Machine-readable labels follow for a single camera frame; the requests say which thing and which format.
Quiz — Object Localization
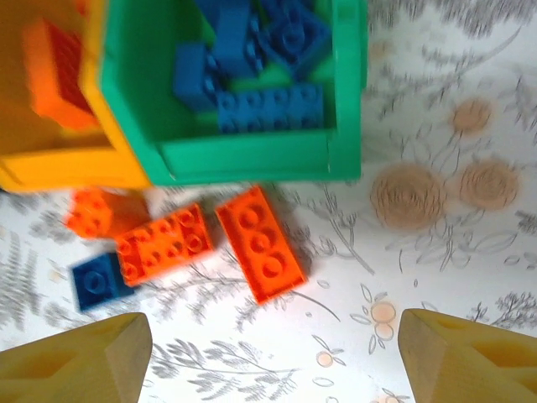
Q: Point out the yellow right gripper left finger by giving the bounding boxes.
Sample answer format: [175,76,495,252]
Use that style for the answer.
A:
[0,312,153,403]

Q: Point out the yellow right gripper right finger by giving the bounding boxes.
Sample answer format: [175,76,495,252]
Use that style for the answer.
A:
[398,308,537,403]

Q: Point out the long orange lego brick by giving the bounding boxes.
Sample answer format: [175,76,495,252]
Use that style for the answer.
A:
[23,16,102,131]
[214,184,310,304]
[115,203,215,289]

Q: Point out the blue lego brick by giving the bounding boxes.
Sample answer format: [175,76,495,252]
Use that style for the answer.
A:
[216,83,325,135]
[70,251,138,312]
[255,0,332,81]
[196,0,269,81]
[171,41,222,114]

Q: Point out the floral patterned table cover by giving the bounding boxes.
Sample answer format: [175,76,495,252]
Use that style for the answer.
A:
[0,0,537,403]

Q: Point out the small orange lego brick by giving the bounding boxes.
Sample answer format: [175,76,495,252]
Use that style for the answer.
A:
[62,188,152,240]

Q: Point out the yellow plastic bin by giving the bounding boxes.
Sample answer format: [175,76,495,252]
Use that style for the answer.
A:
[0,0,152,194]

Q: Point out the green plastic bin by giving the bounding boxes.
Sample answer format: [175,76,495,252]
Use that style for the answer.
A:
[100,0,368,188]

